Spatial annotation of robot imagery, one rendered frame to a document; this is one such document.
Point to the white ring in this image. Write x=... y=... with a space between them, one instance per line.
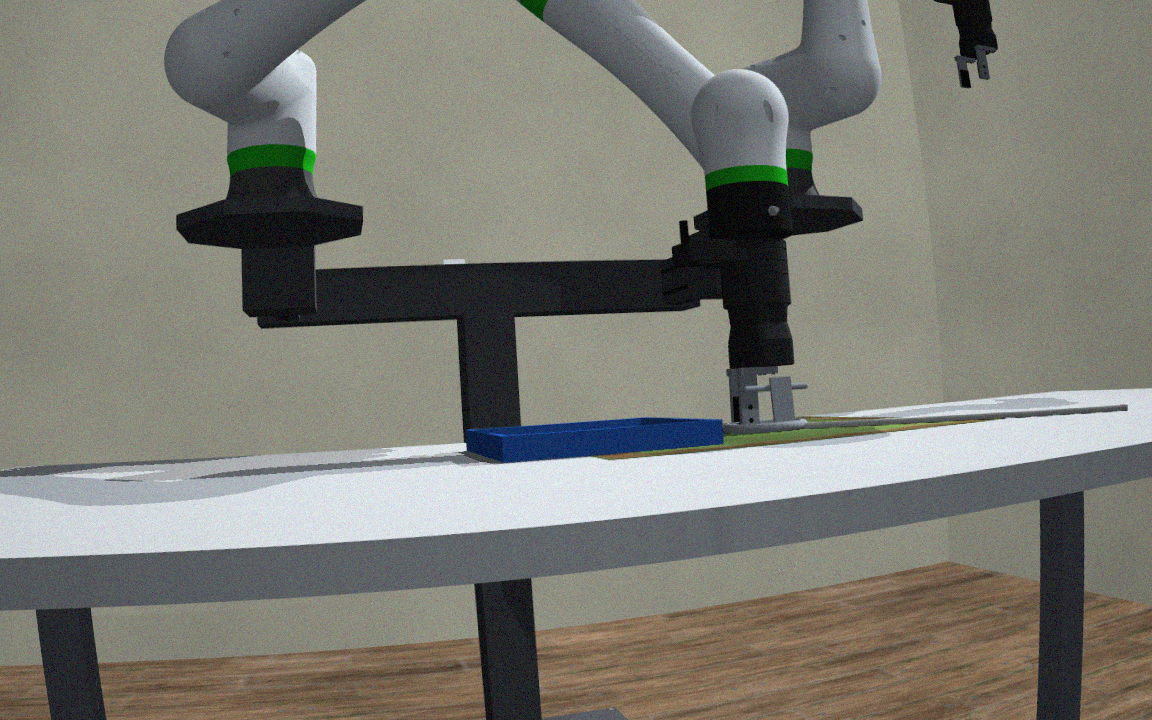
x=765 y=426

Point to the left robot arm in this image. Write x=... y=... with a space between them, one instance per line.
x=833 y=74

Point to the blue tray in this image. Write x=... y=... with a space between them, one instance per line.
x=564 y=440

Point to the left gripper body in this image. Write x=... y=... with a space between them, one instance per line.
x=973 y=19

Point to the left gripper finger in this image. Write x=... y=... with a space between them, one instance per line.
x=963 y=71
x=982 y=60

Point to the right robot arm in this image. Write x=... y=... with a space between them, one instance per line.
x=224 y=58

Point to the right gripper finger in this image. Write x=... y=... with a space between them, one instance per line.
x=733 y=387
x=748 y=405

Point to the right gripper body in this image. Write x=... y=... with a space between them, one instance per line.
x=754 y=268

